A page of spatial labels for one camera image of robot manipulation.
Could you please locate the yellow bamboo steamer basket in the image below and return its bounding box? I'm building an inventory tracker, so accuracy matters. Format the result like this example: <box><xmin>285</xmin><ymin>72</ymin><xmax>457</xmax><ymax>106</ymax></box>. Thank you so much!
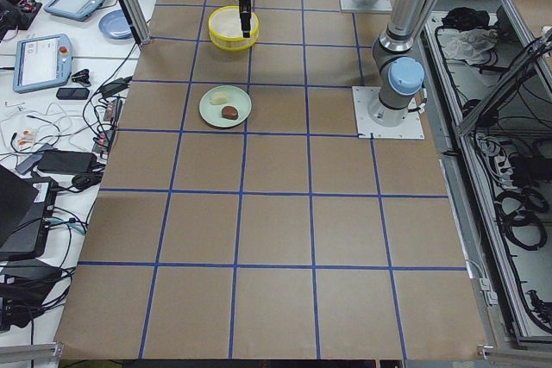
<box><xmin>208</xmin><ymin>6</ymin><xmax>260</xmax><ymax>52</ymax></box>

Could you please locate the white steamed bun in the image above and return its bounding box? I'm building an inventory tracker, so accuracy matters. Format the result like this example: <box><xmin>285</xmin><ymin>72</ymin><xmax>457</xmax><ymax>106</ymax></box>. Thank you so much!
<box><xmin>210</xmin><ymin>90</ymin><xmax>229</xmax><ymax>105</ymax></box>

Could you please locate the brown steamed bun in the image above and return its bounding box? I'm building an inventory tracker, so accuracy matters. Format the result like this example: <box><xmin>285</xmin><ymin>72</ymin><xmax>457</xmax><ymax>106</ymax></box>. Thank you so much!
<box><xmin>221</xmin><ymin>105</ymin><xmax>239</xmax><ymax>120</ymax></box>

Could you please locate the light green plate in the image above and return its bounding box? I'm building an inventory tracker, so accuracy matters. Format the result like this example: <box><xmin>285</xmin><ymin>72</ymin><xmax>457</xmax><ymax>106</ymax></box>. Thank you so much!
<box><xmin>199</xmin><ymin>85</ymin><xmax>252</xmax><ymax>128</ymax></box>

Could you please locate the blue plate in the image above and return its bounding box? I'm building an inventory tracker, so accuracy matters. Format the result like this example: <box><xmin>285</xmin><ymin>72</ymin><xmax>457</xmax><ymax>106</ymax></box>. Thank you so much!
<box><xmin>98</xmin><ymin>9</ymin><xmax>132</xmax><ymax>40</ymax></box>

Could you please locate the lower blue teach pendant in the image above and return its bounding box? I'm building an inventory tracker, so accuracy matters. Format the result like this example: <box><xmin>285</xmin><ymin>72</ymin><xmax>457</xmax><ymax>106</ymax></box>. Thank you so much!
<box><xmin>13</xmin><ymin>34</ymin><xmax>72</xmax><ymax>93</ymax></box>

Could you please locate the black laptop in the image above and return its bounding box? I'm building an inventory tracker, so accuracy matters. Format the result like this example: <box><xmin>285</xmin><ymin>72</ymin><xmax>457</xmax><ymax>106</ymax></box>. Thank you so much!
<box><xmin>1</xmin><ymin>167</ymin><xmax>58</xmax><ymax>261</ymax></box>

